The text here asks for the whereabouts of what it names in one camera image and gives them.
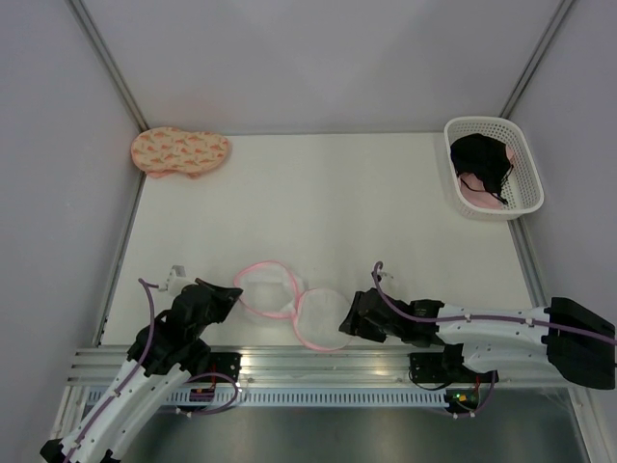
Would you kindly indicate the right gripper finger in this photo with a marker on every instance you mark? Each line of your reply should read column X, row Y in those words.
column 352, row 325
column 358, row 308

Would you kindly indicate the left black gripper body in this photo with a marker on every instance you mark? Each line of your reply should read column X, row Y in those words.
column 201, row 326

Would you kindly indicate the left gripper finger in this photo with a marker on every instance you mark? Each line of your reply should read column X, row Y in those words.
column 228, row 294
column 220, row 312

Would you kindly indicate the white mesh laundry bag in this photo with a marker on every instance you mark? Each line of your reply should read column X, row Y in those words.
column 271, row 291

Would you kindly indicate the black bra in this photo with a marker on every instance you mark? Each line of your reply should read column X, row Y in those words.
column 476, row 143

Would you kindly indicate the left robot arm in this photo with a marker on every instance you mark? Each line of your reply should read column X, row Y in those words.
column 165, row 355

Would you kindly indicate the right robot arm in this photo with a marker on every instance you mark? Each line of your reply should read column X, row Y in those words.
column 563, row 339

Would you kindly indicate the carrot print fabric pouch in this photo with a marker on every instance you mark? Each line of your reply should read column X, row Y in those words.
column 167, row 150

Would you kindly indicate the pink garment in basket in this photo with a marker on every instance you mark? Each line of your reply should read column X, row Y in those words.
column 482, row 177

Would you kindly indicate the white plastic basket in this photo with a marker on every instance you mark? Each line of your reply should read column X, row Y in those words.
column 523, row 189

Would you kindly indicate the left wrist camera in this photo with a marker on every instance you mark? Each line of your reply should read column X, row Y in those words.
column 176, row 281

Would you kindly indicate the aluminium mounting rail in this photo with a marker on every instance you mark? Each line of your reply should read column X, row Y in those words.
column 270, row 366

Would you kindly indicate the white slotted cable duct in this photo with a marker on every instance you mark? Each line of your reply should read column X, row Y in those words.
column 339, row 397

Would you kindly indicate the left aluminium frame post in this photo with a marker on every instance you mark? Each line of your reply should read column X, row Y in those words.
column 95, row 39

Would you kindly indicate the aluminium frame post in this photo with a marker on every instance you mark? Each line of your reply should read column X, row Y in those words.
column 95, row 39
column 539, row 52

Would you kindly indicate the right aluminium frame post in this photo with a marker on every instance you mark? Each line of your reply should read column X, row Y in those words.
column 539, row 52

